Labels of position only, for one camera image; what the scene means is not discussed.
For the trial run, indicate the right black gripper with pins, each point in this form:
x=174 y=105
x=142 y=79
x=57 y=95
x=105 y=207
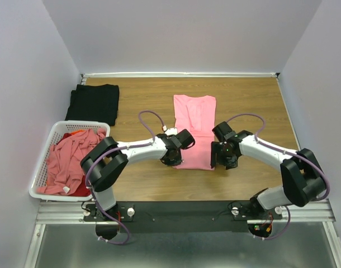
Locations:
x=230 y=163

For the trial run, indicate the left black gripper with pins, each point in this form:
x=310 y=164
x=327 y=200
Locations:
x=177 y=162

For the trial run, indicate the pink t shirt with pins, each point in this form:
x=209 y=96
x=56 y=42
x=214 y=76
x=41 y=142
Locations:
x=197 y=115

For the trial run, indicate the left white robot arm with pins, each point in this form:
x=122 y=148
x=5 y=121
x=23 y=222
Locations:
x=103 y=165

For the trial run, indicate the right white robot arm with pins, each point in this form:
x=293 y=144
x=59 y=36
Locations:
x=303 y=180

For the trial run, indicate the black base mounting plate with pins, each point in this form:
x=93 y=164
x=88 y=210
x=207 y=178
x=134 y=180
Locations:
x=179 y=217

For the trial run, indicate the folded black t shirt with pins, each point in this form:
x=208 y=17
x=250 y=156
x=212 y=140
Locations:
x=94 y=103

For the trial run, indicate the red t shirt in basket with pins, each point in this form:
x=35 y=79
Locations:
x=81 y=190

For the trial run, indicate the salmon t shirt in basket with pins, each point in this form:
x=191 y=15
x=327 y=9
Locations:
x=64 y=170

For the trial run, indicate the white plastic laundry basket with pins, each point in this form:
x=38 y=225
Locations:
x=40 y=175

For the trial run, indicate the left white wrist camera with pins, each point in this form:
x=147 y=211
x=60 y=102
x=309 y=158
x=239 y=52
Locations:
x=169 y=131

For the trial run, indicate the aluminium frame rail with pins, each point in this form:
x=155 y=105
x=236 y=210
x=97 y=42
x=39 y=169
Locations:
x=179 y=74

